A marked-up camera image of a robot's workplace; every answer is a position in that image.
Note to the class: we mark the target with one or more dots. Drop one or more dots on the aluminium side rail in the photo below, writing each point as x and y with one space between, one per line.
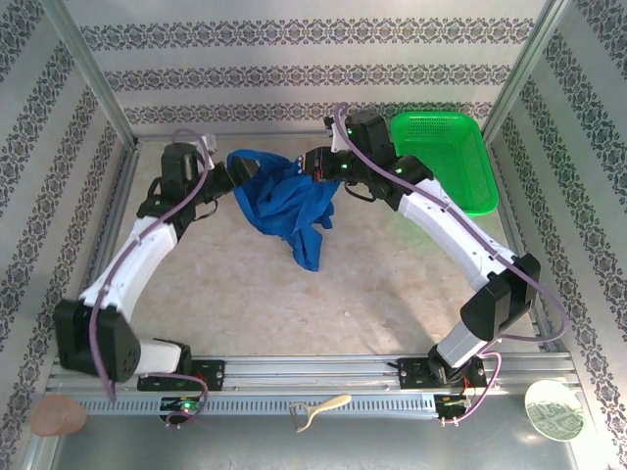
115 205
509 196

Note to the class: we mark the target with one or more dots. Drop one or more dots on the aluminium frame post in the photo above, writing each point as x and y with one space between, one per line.
93 73
522 73

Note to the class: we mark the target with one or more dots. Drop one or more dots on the aluminium back rail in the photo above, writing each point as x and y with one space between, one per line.
269 135

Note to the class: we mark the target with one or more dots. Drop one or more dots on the round brown object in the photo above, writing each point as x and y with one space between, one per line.
56 416

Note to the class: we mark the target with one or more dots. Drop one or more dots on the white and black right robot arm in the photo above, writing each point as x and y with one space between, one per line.
450 230

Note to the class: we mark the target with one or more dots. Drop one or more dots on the round green patterned plate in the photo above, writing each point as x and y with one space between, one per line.
553 411

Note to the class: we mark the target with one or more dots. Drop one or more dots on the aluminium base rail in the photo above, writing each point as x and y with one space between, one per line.
313 372

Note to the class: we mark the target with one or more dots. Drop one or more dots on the beige vegetable peeler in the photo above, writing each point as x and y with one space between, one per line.
325 405

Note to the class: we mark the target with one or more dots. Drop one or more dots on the green plastic basket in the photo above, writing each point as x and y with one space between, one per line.
455 152

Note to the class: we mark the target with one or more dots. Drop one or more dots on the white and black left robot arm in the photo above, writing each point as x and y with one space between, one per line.
142 254

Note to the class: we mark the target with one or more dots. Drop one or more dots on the blue printed t-shirt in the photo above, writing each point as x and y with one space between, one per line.
284 210

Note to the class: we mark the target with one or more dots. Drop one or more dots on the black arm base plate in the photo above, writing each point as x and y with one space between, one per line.
213 374
411 374

